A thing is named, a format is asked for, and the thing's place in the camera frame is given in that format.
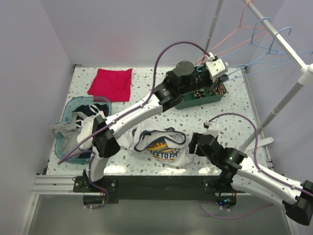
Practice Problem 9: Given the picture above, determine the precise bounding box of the white graphic tank top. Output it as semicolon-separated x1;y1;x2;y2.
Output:
117;120;194;167

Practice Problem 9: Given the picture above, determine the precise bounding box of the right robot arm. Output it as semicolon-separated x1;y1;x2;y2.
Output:
188;133;313;226

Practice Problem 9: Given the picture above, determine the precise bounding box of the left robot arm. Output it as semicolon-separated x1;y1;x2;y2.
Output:
84;59;228;192

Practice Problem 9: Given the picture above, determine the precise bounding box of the green compartment tray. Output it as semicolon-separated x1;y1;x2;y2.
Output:
175;74;229;110

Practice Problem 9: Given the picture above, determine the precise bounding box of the red folded cloth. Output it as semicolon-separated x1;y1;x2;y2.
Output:
88;69;133;102

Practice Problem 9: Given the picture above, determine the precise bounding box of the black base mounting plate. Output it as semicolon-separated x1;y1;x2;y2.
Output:
73;175;247;205

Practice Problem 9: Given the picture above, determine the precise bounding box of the metal clothes rack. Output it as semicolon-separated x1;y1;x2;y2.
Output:
202;0;313;152

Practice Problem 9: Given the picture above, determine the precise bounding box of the white cloth in basket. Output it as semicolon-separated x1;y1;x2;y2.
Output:
77;111;105;150

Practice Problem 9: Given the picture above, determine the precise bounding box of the blue laundry basket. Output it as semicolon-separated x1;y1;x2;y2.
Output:
51;96;112;160

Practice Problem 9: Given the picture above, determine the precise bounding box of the grey cloth over basket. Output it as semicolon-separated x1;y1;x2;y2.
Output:
51;112;87;159

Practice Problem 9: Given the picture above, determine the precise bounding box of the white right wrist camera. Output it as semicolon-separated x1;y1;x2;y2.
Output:
203;121;220;138

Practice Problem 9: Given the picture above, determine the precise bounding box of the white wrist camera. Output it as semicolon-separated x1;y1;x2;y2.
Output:
204;52;228;83
203;121;220;138

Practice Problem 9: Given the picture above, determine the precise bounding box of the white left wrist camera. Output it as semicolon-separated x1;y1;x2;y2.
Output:
204;52;228;83

